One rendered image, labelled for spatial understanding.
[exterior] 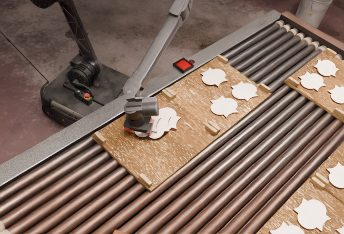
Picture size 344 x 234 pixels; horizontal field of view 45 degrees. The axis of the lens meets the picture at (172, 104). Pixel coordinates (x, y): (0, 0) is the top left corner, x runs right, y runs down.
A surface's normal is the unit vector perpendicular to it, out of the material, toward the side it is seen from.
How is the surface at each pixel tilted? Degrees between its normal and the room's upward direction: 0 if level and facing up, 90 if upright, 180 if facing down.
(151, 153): 0
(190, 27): 0
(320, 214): 0
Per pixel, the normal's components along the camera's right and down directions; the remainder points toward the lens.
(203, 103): 0.13, -0.69
